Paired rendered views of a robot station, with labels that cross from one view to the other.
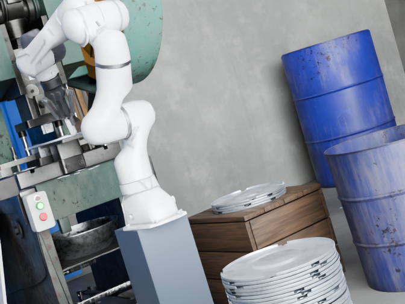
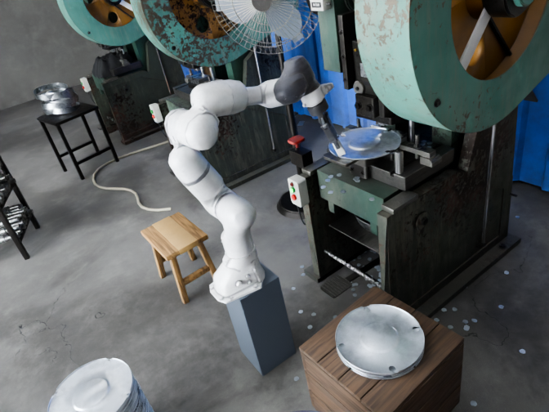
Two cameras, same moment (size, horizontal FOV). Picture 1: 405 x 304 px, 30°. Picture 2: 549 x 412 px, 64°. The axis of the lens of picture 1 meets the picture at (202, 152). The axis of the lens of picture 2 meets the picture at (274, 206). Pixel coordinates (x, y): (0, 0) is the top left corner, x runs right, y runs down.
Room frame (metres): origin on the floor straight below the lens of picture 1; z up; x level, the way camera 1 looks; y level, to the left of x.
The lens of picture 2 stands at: (2.61, -1.11, 1.58)
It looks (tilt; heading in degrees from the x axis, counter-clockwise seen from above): 32 degrees down; 91
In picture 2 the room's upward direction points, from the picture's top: 12 degrees counter-clockwise
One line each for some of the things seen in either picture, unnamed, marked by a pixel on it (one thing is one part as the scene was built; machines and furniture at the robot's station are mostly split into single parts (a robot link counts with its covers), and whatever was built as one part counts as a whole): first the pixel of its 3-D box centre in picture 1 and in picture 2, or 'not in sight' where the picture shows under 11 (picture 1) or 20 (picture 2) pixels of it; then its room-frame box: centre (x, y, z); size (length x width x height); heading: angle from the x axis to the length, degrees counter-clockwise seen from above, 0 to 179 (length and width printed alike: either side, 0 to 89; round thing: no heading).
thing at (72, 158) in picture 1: (70, 154); (357, 161); (2.94, 0.49, 0.72); 0.25 x 0.14 x 0.14; 31
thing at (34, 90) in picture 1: (34, 80); (376, 74); (3.06, 0.56, 1.04); 0.17 x 0.15 x 0.30; 31
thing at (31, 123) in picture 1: (44, 123); (386, 113); (3.10, 0.58, 0.86); 0.20 x 0.16 x 0.05; 121
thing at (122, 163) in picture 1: (134, 139); (238, 226); (2.44, 0.20, 0.71); 0.18 x 0.11 x 0.25; 123
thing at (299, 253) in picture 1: (277, 259); (91, 393); (1.83, -0.10, 0.35); 0.29 x 0.29 x 0.01
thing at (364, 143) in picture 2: (61, 139); (363, 142); (2.98, 0.52, 0.78); 0.29 x 0.29 x 0.01
